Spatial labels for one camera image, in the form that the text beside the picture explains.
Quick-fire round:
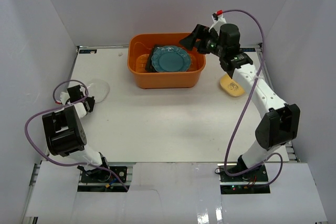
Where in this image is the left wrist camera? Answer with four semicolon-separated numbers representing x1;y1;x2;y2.
55;92;70;105

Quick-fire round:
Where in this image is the blue corner label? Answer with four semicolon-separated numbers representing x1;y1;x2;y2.
78;49;97;54
240;48;256;52

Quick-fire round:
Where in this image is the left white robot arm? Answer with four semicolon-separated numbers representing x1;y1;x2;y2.
42;85;111;182

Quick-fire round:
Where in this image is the black amber square plate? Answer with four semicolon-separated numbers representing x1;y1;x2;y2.
145;44;162;72

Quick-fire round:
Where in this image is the small yellow square dish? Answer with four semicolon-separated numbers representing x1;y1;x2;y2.
219;74;245;98

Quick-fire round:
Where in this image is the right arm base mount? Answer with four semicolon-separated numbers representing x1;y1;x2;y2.
214;165;270;195

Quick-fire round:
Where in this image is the right blue corner label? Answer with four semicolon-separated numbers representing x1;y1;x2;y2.
240;48;256;52

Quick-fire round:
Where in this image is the purple cable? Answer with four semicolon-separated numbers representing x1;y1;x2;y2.
24;79;129;192
222;9;284;187

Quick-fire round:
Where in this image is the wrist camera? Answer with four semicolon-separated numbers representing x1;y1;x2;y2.
55;92;70;105
210;10;227;33

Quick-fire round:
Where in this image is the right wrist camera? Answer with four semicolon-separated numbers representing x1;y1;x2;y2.
210;10;227;33

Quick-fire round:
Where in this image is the orange plastic bin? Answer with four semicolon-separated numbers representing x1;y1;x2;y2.
127;33;206;89

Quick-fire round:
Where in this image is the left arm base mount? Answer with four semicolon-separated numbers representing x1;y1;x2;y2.
77;166;130;193

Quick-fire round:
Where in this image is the teal scalloped round plate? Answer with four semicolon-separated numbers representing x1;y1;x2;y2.
151;46;192;72

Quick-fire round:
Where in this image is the left blue corner label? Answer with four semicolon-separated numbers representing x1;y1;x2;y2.
78;49;97;54

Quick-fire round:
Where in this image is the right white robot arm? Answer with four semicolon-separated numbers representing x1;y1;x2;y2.
179;24;300;182

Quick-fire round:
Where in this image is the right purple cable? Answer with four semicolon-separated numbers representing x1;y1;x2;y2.
222;9;284;187

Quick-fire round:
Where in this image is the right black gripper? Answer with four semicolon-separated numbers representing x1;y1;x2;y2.
179;25;226;58

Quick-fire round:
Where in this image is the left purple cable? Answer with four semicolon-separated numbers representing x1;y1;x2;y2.
24;79;129;192

